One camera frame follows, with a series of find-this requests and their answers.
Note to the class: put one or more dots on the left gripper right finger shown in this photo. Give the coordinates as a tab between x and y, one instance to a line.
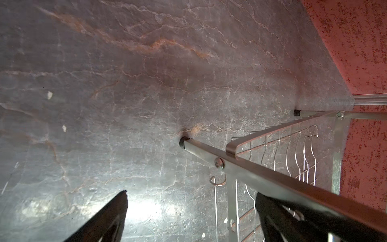
278	225

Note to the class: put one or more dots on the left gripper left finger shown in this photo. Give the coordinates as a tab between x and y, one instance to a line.
107	225

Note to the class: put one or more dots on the chrome wire dish rack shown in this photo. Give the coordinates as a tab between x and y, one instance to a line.
280	163

